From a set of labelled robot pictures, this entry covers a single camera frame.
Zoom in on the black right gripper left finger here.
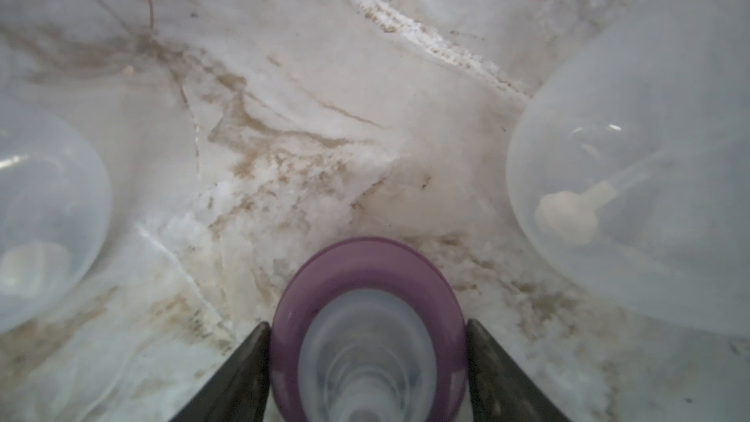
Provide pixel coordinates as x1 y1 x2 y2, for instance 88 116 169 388
171 322 271 422

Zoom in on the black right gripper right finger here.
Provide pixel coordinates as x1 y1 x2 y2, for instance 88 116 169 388
466 318 568 422

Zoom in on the purple collar with nipple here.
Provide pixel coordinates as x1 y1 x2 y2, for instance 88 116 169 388
270 236 468 421

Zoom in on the clear baby bottle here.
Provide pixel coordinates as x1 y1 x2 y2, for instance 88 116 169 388
1 101 113 331
506 0 749 337

